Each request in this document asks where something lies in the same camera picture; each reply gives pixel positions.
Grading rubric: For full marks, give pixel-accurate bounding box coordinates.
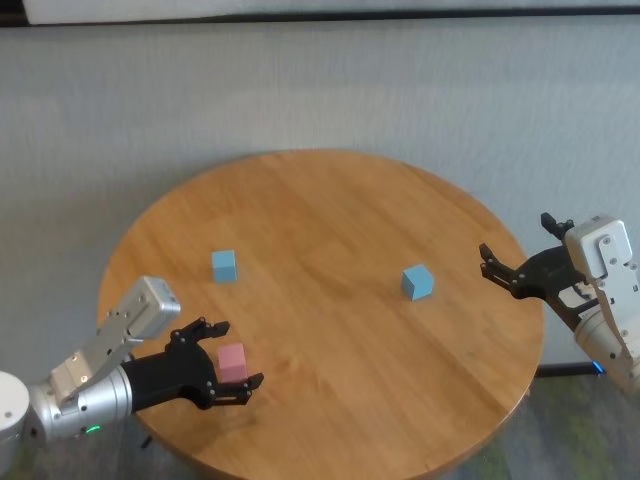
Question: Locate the black wall rail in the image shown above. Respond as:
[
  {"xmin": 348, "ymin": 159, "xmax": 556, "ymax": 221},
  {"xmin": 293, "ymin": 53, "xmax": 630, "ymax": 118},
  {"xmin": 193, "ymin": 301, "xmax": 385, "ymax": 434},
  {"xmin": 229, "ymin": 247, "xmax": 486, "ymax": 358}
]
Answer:
[{"xmin": 0, "ymin": 7, "xmax": 640, "ymax": 30}]

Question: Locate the blue cube block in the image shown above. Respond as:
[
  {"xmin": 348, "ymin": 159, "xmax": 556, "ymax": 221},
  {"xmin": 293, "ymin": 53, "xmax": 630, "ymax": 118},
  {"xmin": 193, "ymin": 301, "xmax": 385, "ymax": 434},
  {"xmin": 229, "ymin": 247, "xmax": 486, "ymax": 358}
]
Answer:
[
  {"xmin": 400, "ymin": 264, "xmax": 434, "ymax": 303},
  {"xmin": 211, "ymin": 249, "xmax": 238, "ymax": 284}
]

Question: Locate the pink cube block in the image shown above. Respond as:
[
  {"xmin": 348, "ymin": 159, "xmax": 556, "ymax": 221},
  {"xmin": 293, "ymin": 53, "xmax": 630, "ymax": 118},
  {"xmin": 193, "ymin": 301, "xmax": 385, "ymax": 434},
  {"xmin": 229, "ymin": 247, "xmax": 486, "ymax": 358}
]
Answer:
[{"xmin": 217, "ymin": 342, "xmax": 247, "ymax": 385}]

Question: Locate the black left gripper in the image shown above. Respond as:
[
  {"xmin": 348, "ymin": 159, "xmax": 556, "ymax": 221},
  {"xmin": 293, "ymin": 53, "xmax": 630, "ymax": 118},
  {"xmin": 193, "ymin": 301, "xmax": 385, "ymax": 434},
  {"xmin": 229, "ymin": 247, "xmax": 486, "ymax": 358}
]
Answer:
[{"xmin": 119, "ymin": 315, "xmax": 265, "ymax": 414}]

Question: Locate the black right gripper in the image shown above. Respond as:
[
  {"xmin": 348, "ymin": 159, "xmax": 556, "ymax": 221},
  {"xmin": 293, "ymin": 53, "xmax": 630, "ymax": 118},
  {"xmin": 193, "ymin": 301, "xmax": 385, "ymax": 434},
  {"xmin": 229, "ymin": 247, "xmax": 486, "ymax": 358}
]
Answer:
[{"xmin": 477, "ymin": 211, "xmax": 602, "ymax": 332}]

